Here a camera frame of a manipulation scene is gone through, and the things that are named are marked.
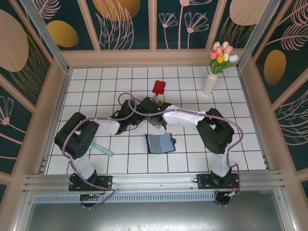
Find grey metal sheet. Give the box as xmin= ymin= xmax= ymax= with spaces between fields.
xmin=14 ymin=190 xmax=296 ymax=231

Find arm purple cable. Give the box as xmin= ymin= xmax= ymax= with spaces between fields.
xmin=128 ymin=98 xmax=243 ymax=207
xmin=62 ymin=92 xmax=135 ymax=210

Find teal plastic toy rake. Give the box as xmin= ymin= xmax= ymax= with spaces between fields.
xmin=89 ymin=141 xmax=115 ymax=157

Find blue fabric card holder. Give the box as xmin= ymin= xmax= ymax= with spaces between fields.
xmin=145 ymin=133 xmax=177 ymax=154

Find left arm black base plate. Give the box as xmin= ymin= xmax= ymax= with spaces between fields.
xmin=69 ymin=175 xmax=113 ymax=192

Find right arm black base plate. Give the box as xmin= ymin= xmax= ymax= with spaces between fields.
xmin=196 ymin=173 xmax=241 ymax=191

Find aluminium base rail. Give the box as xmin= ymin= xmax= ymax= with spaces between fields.
xmin=23 ymin=171 xmax=286 ymax=193

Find red toy shovel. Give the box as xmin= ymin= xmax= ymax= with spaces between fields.
xmin=152 ymin=80 xmax=167 ymax=103

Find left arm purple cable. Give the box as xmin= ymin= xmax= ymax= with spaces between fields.
xmin=62 ymin=92 xmax=135 ymax=210

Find artificial tulip bouquet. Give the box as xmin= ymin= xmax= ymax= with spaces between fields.
xmin=208 ymin=41 xmax=239 ymax=76

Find aluminium side rail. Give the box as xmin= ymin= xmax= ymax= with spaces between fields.
xmin=35 ymin=68 xmax=73 ymax=175
xmin=236 ymin=67 xmax=272 ymax=171

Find white ribbed vase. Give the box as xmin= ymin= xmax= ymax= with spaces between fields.
xmin=202 ymin=73 xmax=219 ymax=96

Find aluminium corner post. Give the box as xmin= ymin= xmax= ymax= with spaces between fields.
xmin=20 ymin=0 xmax=72 ymax=73
xmin=236 ymin=0 xmax=289 ymax=71

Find grey slotted cable duct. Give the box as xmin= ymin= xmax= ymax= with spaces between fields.
xmin=32 ymin=193 xmax=217 ymax=203

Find coloured wire bundle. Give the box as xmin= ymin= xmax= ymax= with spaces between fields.
xmin=225 ymin=184 xmax=242 ymax=200

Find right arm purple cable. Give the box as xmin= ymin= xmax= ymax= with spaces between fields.
xmin=128 ymin=98 xmax=243 ymax=207

